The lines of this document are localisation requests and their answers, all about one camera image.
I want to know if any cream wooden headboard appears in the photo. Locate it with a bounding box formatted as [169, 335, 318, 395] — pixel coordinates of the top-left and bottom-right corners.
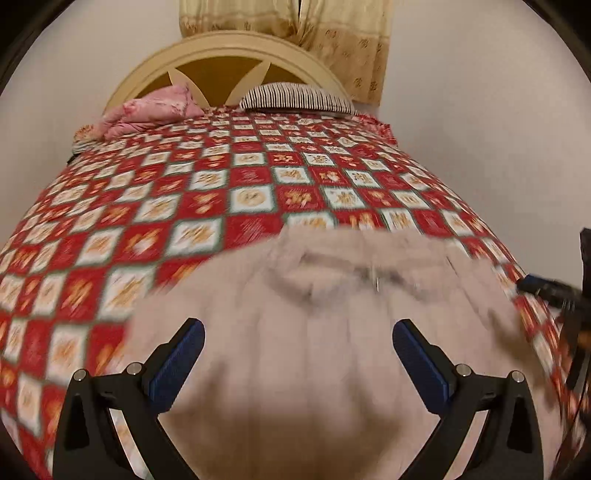
[102, 30, 355, 114]

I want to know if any beige puffer jacket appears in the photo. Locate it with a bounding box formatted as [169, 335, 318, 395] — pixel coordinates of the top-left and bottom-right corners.
[127, 228, 580, 480]

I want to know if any striped pillow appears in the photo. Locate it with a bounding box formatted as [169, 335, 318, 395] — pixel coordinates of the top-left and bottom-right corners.
[239, 82, 357, 116]

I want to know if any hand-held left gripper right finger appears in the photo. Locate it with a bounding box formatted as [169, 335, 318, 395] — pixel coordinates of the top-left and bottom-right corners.
[392, 318, 546, 480]

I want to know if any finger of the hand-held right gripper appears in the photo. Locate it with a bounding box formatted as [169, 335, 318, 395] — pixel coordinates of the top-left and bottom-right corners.
[516, 274, 583, 309]

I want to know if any beige floral curtain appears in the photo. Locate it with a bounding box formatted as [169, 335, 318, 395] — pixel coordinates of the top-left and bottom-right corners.
[179, 0, 306, 40]
[298, 0, 393, 106]

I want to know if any floral folded cloth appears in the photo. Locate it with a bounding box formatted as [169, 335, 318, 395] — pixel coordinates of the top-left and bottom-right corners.
[71, 124, 105, 154]

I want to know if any red bear-print bedspread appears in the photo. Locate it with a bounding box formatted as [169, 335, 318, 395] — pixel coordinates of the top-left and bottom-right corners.
[0, 104, 591, 480]

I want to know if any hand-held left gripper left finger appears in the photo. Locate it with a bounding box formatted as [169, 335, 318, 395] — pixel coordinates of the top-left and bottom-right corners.
[52, 318, 206, 480]

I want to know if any pink folded quilt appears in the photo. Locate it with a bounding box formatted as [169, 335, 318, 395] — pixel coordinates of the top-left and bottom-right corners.
[99, 84, 205, 141]

